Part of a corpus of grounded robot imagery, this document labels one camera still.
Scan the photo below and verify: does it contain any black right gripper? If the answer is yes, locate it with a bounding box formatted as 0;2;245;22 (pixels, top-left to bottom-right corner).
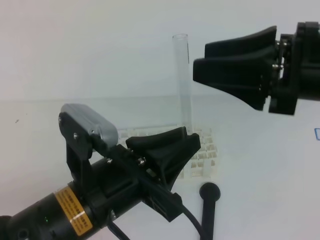
193;21;320;115

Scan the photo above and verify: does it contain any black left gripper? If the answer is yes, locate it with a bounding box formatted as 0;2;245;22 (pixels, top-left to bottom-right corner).
86;126;201;224

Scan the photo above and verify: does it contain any clear glass test tube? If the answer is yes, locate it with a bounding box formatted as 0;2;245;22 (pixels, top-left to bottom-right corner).
172;33;193;134

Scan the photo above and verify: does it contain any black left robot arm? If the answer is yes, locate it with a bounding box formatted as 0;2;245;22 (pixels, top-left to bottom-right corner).
0;127;205;240

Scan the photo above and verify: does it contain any white test tube rack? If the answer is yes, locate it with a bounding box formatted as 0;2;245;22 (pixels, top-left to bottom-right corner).
118;124;218;180

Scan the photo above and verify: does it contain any black stand with round head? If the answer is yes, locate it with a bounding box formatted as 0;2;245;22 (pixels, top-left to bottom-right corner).
199;182;221;240

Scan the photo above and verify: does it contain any blue square marker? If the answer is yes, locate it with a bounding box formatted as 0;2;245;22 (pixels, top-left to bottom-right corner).
314;128;320;141

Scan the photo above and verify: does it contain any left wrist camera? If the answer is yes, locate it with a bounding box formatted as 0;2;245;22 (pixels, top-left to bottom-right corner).
60;103;119;148

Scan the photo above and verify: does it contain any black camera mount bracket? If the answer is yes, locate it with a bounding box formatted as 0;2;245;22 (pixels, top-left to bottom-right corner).
58;112;110;197

